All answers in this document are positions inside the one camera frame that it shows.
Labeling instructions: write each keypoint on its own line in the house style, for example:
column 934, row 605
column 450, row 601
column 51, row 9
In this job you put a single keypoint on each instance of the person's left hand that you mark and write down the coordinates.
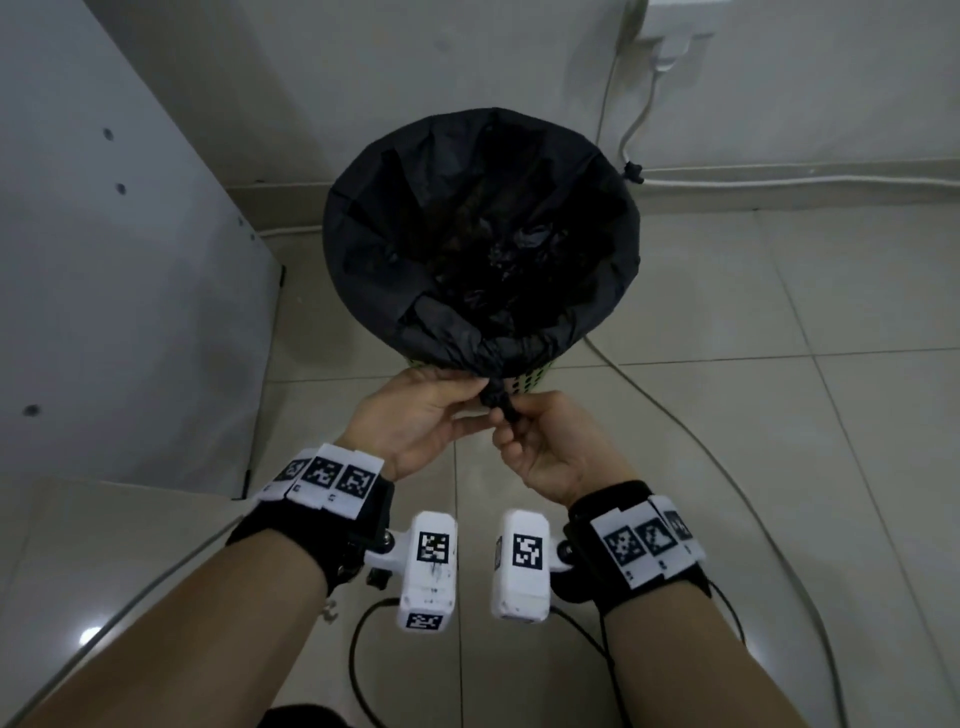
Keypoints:
column 409, row 420

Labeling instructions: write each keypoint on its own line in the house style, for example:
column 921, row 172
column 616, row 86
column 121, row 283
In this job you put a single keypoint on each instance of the person's right hand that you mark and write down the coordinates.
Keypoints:
column 555, row 442

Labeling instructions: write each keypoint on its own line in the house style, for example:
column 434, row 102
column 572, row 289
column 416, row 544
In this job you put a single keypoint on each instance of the green plastic waste basket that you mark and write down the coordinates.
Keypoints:
column 525, row 379

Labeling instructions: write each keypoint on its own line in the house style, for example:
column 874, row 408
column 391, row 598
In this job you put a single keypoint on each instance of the new black bin liner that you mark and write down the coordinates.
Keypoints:
column 480, row 240

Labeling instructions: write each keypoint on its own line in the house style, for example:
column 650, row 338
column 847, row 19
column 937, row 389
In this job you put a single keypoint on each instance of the person's left forearm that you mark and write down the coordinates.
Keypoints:
column 195, row 630

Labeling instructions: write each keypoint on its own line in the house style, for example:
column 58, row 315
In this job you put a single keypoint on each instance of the black wristband with marker tags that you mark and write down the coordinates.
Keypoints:
column 322, row 510
column 637, row 547

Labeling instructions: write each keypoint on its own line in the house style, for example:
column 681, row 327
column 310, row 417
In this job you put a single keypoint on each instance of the small floor debris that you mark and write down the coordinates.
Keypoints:
column 330, row 609

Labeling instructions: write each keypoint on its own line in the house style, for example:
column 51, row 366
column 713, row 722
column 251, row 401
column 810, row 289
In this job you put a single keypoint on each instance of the white desk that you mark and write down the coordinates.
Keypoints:
column 127, row 262

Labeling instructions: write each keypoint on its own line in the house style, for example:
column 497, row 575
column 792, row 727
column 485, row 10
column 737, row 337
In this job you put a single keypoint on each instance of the white wall adapter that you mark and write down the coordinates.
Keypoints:
column 675, row 30

